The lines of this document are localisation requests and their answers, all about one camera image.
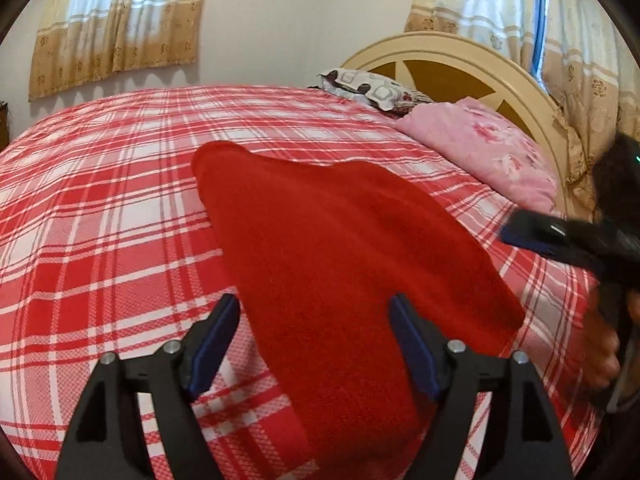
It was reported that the beige patterned curtain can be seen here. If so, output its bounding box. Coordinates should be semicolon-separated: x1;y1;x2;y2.
404;0;538;68
27;0;213;103
541;0;640;216

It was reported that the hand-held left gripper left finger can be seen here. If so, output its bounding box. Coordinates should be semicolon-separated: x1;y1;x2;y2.
54;292;242;480

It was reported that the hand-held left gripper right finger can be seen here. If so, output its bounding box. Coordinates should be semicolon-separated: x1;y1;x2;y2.
389;294;573;480

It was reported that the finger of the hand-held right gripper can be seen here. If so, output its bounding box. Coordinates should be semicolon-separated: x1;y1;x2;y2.
500;209;617;274

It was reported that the pink floral pillow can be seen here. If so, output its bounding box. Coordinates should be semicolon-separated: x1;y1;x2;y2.
397;96;560;213

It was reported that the cream wooden headboard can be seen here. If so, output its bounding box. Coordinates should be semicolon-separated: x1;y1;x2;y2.
340;32;583;201

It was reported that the person's right hand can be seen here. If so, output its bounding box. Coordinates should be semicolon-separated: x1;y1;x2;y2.
581;289;622;391

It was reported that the red knit sweater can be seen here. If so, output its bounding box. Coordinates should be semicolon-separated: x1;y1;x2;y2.
191;141;527;480

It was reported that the red plaid bed sheet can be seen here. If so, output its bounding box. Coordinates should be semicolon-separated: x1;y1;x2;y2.
0;84;601;480

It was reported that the brown white patterned pillow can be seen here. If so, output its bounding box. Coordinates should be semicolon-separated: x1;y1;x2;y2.
317;67;436;113

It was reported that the blue window frame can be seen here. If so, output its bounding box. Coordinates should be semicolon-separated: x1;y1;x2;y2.
531;0;549;83

